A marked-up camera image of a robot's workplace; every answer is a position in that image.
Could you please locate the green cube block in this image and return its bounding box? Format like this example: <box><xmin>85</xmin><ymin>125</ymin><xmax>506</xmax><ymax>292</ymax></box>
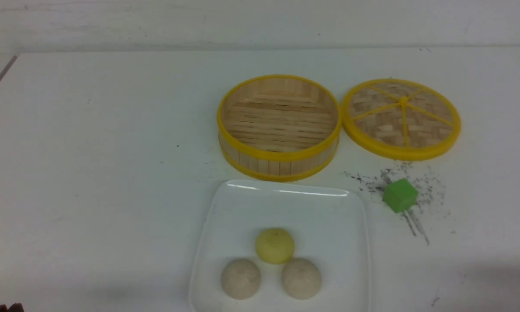
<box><xmin>383</xmin><ymin>179</ymin><xmax>419</xmax><ymax>214</ymax></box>

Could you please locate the yellow bamboo steamer lid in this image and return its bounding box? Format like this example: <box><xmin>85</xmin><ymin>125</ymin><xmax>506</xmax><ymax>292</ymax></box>
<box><xmin>340</xmin><ymin>78</ymin><xmax>461</xmax><ymax>162</ymax></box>

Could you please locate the white steamed bun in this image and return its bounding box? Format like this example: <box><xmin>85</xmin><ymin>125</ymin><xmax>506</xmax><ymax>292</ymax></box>
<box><xmin>220</xmin><ymin>258</ymin><xmax>262</xmax><ymax>300</ymax></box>
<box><xmin>281</xmin><ymin>257</ymin><xmax>323</xmax><ymax>300</ymax></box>

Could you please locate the yellow bamboo steamer basket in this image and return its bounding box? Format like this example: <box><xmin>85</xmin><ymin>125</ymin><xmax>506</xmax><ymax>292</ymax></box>
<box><xmin>216</xmin><ymin>75</ymin><xmax>342</xmax><ymax>182</ymax></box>

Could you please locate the yellow steamed bun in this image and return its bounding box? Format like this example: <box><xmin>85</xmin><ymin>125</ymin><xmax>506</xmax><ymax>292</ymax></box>
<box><xmin>255</xmin><ymin>228</ymin><xmax>295</xmax><ymax>265</ymax></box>

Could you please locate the white square plate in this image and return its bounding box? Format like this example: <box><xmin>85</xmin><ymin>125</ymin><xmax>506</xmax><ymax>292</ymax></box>
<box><xmin>189</xmin><ymin>179</ymin><xmax>373</xmax><ymax>312</ymax></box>

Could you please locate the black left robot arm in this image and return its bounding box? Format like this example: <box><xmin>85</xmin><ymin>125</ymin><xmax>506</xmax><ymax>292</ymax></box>
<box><xmin>0</xmin><ymin>303</ymin><xmax>25</xmax><ymax>312</ymax></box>

